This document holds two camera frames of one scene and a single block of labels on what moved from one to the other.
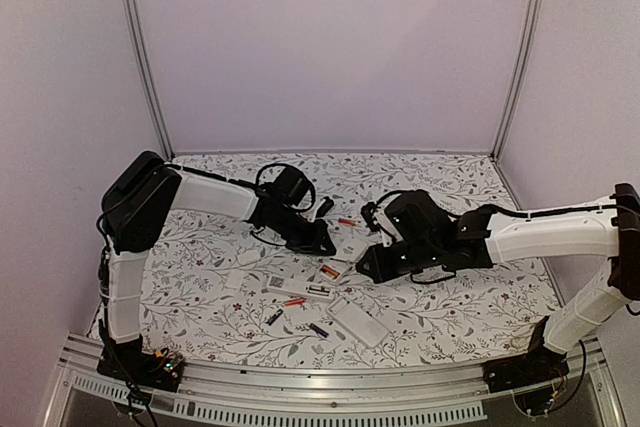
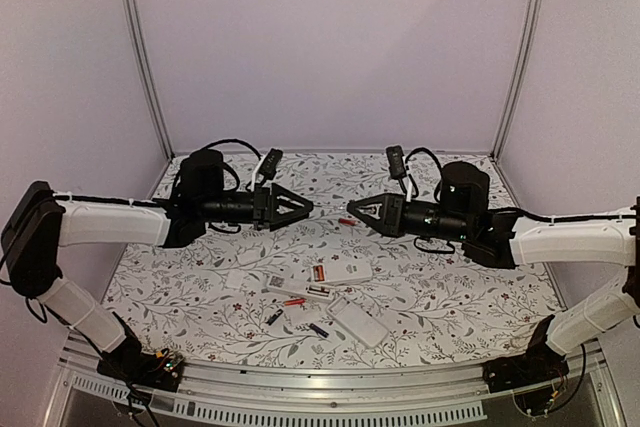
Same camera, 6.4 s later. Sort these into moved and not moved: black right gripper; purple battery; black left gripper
Moved: black right gripper; black left gripper
Not moved: purple battery
